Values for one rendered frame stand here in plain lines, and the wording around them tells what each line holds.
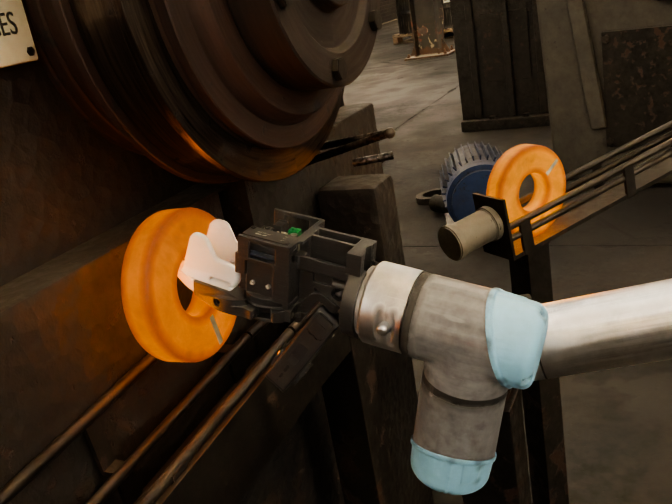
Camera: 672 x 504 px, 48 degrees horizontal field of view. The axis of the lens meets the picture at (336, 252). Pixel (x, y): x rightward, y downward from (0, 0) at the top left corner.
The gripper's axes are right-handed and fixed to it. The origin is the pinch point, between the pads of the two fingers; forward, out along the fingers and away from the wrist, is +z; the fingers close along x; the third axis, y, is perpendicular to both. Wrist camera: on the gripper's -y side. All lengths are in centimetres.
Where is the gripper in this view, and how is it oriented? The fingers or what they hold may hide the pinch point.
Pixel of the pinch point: (181, 267)
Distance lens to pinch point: 76.5
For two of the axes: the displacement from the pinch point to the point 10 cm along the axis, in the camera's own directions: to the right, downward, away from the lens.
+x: -4.1, 3.8, -8.3
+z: -9.1, -2.3, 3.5
